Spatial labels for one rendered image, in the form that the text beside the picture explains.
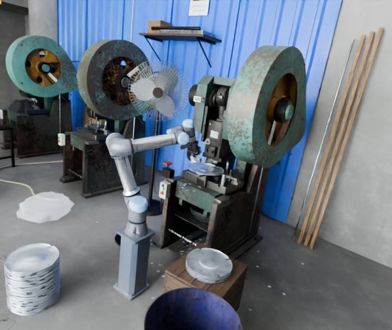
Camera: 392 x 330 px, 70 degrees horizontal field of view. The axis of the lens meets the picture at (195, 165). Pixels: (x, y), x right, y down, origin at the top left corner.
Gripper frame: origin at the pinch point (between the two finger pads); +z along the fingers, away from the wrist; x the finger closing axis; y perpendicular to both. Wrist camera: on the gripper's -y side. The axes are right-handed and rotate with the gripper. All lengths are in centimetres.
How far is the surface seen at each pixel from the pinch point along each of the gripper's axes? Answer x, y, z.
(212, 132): 29.1, 0.0, -9.8
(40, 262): -111, -34, 11
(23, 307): -132, -33, 28
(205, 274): -59, 48, 26
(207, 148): 20.8, -0.2, 0.8
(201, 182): 4.0, 2.7, 21.9
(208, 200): -5.8, 14.9, 27.3
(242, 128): 5, 40, -36
